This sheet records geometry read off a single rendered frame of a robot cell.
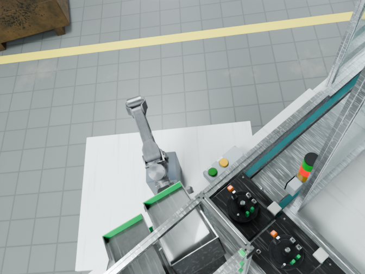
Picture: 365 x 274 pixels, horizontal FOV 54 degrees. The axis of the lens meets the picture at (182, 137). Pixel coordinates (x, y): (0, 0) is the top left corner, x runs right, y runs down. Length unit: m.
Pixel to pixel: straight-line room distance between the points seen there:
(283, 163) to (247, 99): 1.32
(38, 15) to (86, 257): 2.50
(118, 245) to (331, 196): 1.09
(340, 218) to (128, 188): 1.01
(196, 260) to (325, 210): 1.01
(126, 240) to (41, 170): 2.13
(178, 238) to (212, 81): 2.27
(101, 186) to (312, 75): 2.04
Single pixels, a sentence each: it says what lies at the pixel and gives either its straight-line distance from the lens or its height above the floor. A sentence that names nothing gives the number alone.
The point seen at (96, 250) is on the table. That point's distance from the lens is 1.82.
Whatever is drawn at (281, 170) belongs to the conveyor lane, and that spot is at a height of 0.92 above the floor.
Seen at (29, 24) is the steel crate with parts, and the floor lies 0.23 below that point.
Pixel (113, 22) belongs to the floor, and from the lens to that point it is 3.80.
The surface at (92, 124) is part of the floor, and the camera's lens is 3.14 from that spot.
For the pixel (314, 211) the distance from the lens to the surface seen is 1.79.
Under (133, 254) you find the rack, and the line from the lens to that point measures 0.93.
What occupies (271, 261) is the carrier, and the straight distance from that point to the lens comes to 1.59.
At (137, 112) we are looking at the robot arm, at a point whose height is 1.41.
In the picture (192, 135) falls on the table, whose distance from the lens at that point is 1.90.
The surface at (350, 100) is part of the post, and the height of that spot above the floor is 1.82.
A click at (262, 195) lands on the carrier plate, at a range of 1.66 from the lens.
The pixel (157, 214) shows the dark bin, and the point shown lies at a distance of 1.07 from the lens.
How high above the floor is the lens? 2.54
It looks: 62 degrees down
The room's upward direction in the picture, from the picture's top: 16 degrees counter-clockwise
